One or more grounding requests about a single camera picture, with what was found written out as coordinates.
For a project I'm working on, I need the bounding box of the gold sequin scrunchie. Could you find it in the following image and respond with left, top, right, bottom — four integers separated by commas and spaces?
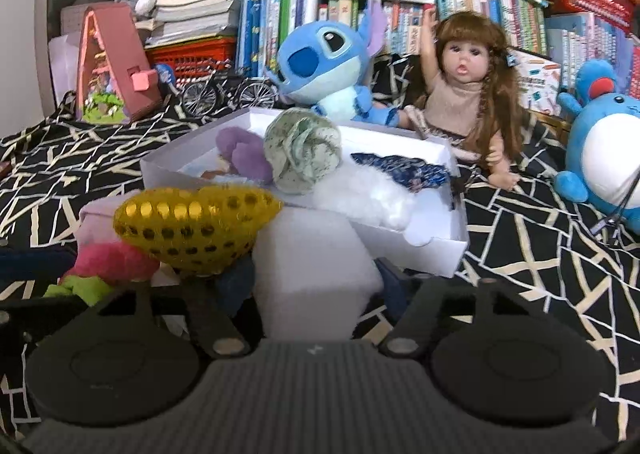
113, 183, 282, 274

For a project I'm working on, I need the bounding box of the white foam block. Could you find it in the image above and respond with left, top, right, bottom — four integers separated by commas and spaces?
252, 207, 383, 341

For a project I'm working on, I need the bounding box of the pink fuzzy scrunchie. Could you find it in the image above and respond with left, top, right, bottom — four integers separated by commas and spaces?
60, 241, 160, 286

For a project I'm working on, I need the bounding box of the green scrunchie with bell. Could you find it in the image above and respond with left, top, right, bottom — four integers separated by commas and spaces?
43, 275, 114, 307

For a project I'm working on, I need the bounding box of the light pink soft cloth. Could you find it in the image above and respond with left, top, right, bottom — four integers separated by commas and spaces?
74, 189, 140, 251

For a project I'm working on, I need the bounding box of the white shallow cardboard box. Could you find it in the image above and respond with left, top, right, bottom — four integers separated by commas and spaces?
141, 108, 469, 277

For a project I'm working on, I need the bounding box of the dark blue patterned scrunchie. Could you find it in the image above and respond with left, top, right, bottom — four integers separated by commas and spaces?
350, 153, 450, 193

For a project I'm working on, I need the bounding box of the white fluffy scrunchie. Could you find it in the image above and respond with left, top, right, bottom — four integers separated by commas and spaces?
311, 162, 416, 231

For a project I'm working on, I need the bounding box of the purple fuzzy scrunchie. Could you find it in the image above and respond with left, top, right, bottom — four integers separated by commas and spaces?
216, 127, 272, 184

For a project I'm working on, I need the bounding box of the pale green floral scrunchie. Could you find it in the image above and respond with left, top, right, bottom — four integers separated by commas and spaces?
264, 108, 342, 195

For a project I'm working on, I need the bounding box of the brown haired baby doll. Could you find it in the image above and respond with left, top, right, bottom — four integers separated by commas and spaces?
399, 10, 525, 191

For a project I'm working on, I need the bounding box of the black white patterned cloth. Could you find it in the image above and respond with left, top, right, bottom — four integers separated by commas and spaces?
0, 52, 640, 442

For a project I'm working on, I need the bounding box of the miniature black bicycle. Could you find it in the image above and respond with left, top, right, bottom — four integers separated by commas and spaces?
181, 60, 278, 117

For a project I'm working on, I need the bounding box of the blue round plush toy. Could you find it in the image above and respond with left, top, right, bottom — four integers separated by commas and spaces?
553, 59, 640, 233

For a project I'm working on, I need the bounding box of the blue Stitch plush toy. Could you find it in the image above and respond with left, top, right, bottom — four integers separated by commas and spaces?
265, 0, 400, 128

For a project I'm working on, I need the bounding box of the pink miniature house model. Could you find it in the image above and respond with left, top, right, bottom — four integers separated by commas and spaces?
76, 2, 162, 125

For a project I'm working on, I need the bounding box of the red plastic basket left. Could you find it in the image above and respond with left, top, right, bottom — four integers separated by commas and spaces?
145, 36, 236, 86

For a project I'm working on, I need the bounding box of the stack of lying books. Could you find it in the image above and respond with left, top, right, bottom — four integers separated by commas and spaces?
144, 0, 242, 47

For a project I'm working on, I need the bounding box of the row of standing books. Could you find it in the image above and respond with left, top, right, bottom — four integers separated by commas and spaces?
236, 0, 639, 112

